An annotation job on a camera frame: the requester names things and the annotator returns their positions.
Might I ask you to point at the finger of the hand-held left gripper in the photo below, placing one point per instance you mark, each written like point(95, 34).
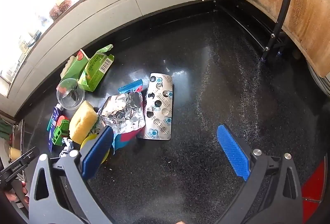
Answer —
point(31, 153)

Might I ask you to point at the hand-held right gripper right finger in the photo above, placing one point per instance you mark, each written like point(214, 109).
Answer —
point(233, 151)

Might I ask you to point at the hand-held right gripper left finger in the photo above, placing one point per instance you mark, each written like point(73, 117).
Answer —
point(99, 151)

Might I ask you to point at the yellow round lid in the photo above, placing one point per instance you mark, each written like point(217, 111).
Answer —
point(89, 141)

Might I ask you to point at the green toy car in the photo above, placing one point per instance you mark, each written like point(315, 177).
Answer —
point(59, 133)

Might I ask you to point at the yellow sponge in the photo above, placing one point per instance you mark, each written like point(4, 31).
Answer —
point(82, 121)

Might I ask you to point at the blue foil packet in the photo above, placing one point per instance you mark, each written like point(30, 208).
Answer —
point(54, 113)

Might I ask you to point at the red bottle cap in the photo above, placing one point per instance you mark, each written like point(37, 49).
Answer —
point(62, 119)

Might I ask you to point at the aluminium foil sheet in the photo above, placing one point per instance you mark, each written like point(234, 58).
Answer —
point(121, 110)

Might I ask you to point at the clear plastic cup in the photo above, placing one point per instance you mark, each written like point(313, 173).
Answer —
point(71, 100)

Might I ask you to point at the blue pink snack wrapper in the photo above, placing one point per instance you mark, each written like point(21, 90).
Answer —
point(129, 88)

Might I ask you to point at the silver pill blister pack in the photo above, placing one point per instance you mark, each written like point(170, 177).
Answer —
point(159, 110)

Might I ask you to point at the green carton box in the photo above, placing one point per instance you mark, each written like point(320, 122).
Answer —
point(95, 72)

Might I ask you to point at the green red juice carton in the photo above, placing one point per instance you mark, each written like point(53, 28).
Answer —
point(77, 66)

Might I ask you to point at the person's left hand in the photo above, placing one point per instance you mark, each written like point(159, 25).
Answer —
point(24, 191)

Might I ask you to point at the yellow cup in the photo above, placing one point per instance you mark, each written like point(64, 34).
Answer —
point(14, 153)

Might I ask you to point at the stainless steel sink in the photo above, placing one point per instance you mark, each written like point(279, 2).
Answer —
point(18, 133)

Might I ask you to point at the red plastic container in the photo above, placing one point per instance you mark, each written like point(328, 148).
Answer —
point(313, 185)

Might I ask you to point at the reddish brown jar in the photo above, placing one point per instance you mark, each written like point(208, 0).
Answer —
point(60, 9)

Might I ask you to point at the black metal rack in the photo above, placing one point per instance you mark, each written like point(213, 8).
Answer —
point(285, 7)

